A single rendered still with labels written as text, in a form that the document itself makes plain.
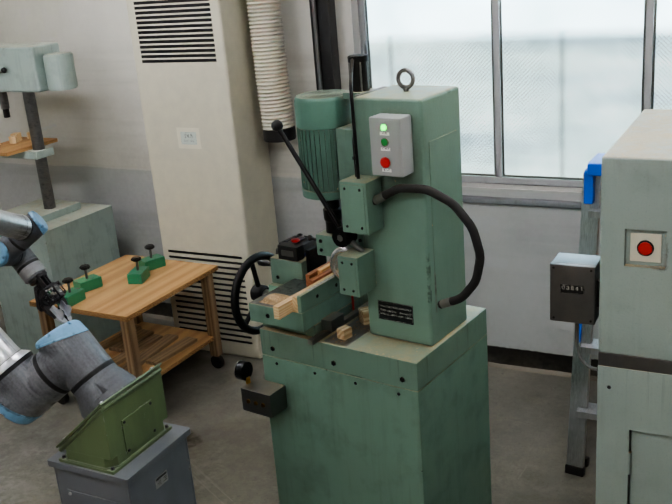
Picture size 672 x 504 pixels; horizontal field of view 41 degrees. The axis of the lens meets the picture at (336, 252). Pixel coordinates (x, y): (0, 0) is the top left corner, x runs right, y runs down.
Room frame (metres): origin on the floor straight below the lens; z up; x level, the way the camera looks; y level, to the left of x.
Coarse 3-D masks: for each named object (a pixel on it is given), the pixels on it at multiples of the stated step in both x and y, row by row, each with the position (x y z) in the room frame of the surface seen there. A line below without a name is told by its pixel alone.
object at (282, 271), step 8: (272, 256) 2.84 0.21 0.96; (272, 264) 2.83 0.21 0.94; (280, 264) 2.81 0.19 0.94; (288, 264) 2.79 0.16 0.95; (296, 264) 2.77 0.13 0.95; (304, 264) 2.77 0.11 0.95; (272, 272) 2.83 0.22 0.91; (280, 272) 2.81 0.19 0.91; (288, 272) 2.79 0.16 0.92; (296, 272) 2.77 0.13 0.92; (304, 272) 2.76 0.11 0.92; (272, 280) 2.83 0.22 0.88; (280, 280) 2.81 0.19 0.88; (288, 280) 2.79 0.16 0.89
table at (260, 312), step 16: (272, 288) 2.81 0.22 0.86; (288, 288) 2.69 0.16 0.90; (256, 304) 2.58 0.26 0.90; (320, 304) 2.54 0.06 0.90; (336, 304) 2.61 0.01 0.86; (256, 320) 2.58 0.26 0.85; (272, 320) 2.54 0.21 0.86; (288, 320) 2.50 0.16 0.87; (304, 320) 2.48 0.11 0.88; (320, 320) 2.54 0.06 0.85
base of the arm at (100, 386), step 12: (108, 360) 2.44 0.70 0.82; (96, 372) 2.39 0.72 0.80; (108, 372) 2.40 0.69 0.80; (120, 372) 2.42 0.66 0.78; (84, 384) 2.37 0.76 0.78; (96, 384) 2.37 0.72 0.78; (108, 384) 2.36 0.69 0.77; (120, 384) 2.37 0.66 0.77; (84, 396) 2.36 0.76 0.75; (96, 396) 2.34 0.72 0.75; (108, 396) 2.34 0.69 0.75; (84, 408) 2.35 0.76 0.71
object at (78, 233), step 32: (0, 64) 4.52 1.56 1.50; (32, 64) 4.40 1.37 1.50; (64, 64) 4.38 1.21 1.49; (0, 96) 4.64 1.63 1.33; (32, 96) 4.55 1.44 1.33; (32, 128) 4.54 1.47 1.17; (64, 224) 4.37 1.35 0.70; (96, 224) 4.56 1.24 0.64; (64, 256) 4.34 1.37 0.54; (96, 256) 4.52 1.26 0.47; (0, 288) 4.47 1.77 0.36; (32, 288) 4.34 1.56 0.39; (32, 320) 4.37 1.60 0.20; (96, 320) 4.46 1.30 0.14
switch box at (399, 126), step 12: (372, 120) 2.39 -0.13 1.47; (384, 120) 2.37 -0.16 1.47; (396, 120) 2.35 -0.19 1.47; (408, 120) 2.38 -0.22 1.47; (372, 132) 2.40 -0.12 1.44; (396, 132) 2.35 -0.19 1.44; (408, 132) 2.38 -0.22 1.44; (372, 144) 2.40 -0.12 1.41; (396, 144) 2.35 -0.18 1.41; (408, 144) 2.37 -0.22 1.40; (372, 156) 2.40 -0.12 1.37; (384, 156) 2.38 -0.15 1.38; (396, 156) 2.35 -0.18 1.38; (408, 156) 2.37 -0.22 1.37; (372, 168) 2.40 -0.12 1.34; (396, 168) 2.35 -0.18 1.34; (408, 168) 2.37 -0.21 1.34
